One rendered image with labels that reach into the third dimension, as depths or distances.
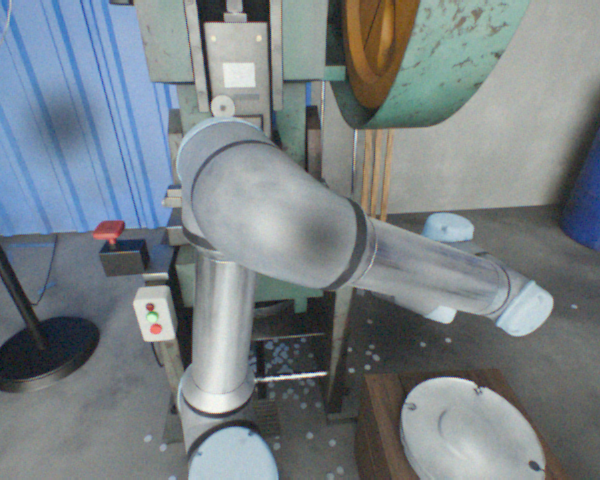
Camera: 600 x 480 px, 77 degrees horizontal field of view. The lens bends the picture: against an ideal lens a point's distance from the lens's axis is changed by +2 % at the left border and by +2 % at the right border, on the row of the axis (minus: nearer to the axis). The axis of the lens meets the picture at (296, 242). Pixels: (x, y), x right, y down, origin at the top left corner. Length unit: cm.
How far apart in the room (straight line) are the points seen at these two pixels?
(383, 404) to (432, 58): 79
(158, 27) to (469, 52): 61
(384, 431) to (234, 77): 91
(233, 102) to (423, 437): 89
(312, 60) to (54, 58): 166
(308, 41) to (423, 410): 89
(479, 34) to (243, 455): 75
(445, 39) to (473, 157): 202
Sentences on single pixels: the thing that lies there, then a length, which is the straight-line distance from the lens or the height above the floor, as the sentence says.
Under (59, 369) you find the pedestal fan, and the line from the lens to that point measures 175.
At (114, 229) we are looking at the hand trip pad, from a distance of 97.
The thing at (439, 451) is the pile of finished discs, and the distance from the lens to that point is 97.
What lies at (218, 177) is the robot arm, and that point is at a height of 107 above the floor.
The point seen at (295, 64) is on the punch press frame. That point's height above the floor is 109.
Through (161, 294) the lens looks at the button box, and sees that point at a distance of 94.
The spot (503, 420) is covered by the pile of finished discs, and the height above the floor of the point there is 39.
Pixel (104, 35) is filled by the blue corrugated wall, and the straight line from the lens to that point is 224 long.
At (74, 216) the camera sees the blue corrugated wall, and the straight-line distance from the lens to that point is 262.
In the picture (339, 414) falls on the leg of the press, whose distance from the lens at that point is 140.
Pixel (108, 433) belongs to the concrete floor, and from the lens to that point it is 153.
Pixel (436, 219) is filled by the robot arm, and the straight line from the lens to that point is 65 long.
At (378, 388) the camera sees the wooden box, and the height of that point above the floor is 35.
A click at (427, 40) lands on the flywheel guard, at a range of 74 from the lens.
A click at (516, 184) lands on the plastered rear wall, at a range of 301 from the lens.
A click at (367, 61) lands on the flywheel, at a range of 121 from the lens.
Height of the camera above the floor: 119
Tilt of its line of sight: 32 degrees down
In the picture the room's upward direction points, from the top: straight up
